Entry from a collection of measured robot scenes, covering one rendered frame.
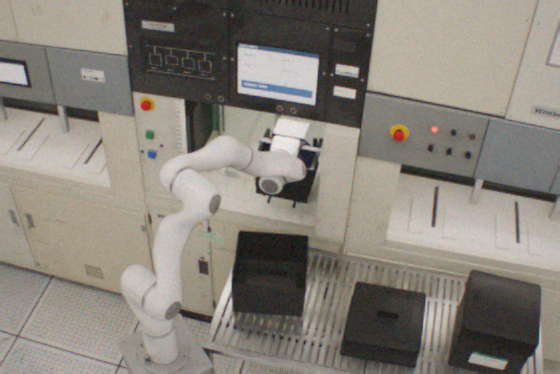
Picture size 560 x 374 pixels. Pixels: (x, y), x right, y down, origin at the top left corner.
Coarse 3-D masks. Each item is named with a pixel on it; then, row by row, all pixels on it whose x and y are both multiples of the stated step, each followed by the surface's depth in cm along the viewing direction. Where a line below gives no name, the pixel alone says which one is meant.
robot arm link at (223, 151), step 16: (208, 144) 200; (224, 144) 199; (240, 144) 205; (176, 160) 199; (192, 160) 199; (208, 160) 198; (224, 160) 200; (240, 160) 206; (160, 176) 200; (176, 176) 196
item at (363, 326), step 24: (360, 288) 249; (384, 288) 249; (360, 312) 240; (384, 312) 237; (408, 312) 240; (360, 336) 232; (384, 336) 232; (408, 336) 232; (384, 360) 235; (408, 360) 232
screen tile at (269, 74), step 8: (248, 56) 223; (256, 56) 222; (264, 56) 221; (272, 64) 223; (248, 72) 227; (256, 72) 227; (264, 72) 226; (272, 72) 225; (264, 80) 228; (272, 80) 227
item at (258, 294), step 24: (240, 240) 262; (264, 240) 261; (288, 240) 261; (240, 264) 267; (264, 264) 268; (288, 264) 268; (240, 288) 240; (264, 288) 239; (288, 288) 238; (264, 312) 249; (288, 312) 248
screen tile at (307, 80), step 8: (280, 56) 220; (280, 64) 222; (288, 64) 221; (296, 64) 221; (304, 64) 220; (312, 64) 219; (280, 72) 225; (304, 72) 222; (312, 72) 221; (280, 80) 227; (288, 80) 226; (296, 80) 225; (304, 80) 224; (312, 80) 224
